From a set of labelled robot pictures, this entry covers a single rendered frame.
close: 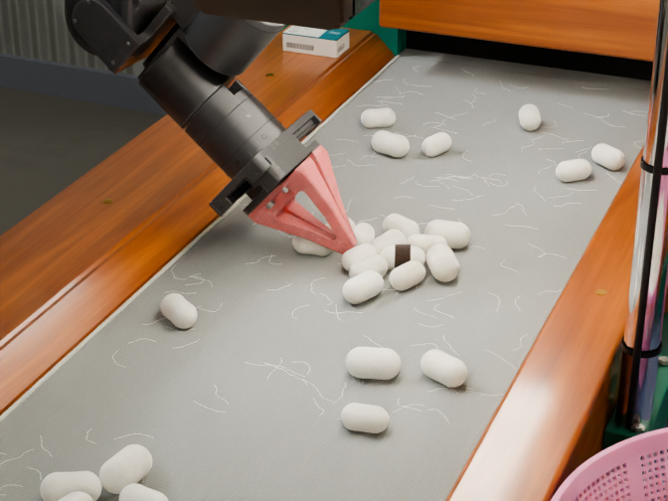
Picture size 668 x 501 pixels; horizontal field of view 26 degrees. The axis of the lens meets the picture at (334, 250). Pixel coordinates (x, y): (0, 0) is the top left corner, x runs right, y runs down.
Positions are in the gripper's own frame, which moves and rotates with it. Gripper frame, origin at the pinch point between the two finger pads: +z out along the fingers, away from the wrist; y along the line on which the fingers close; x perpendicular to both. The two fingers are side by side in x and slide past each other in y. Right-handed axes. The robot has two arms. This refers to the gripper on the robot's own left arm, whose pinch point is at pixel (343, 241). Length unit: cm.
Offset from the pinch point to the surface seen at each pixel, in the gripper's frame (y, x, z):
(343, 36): 38.1, 8.8, -13.6
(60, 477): -34.6, 2.0, -2.6
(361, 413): -21.0, -6.4, 7.7
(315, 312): -7.9, 0.7, 2.1
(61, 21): 185, 142, -75
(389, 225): 4.9, -0.8, 1.7
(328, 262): -0.4, 2.1, 0.4
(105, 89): 183, 145, -56
